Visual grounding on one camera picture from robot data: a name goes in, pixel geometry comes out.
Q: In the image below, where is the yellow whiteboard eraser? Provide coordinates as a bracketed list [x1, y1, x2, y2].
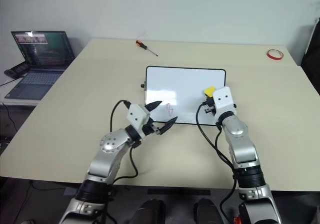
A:
[203, 85, 217, 97]

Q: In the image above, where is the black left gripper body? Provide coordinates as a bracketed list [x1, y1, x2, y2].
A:
[141, 117, 162, 136]

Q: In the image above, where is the orange-handled screwdriver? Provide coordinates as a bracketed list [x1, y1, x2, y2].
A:
[135, 40, 159, 57]

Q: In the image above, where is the black handheld device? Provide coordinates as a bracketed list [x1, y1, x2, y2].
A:
[3, 61, 31, 80]

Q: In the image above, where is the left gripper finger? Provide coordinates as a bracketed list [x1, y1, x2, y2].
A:
[159, 116, 179, 136]
[144, 100, 164, 115]

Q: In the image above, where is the red tape roll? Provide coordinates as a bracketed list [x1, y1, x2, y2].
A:
[265, 48, 285, 61]

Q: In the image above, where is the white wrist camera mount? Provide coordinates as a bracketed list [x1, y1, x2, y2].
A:
[211, 86, 235, 115]
[126, 104, 151, 137]

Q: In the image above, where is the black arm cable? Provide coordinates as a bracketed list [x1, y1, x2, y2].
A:
[108, 99, 139, 185]
[195, 100, 238, 224]

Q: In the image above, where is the black chair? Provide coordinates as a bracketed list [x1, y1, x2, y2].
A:
[300, 18, 320, 96]

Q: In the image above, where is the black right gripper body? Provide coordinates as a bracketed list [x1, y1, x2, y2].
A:
[203, 103, 218, 116]

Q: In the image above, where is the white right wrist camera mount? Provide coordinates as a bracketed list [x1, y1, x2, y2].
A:
[211, 86, 235, 115]

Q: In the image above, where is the black-framed whiteboard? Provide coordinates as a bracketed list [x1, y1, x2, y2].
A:
[144, 65, 227, 127]

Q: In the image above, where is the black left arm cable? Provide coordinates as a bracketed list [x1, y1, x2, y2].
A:
[108, 99, 139, 185]

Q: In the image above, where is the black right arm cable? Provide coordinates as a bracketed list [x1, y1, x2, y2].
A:
[195, 100, 238, 224]

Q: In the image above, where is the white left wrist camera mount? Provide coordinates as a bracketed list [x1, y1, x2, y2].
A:
[126, 104, 151, 137]

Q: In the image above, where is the open grey laptop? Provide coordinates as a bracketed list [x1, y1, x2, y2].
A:
[4, 31, 76, 101]

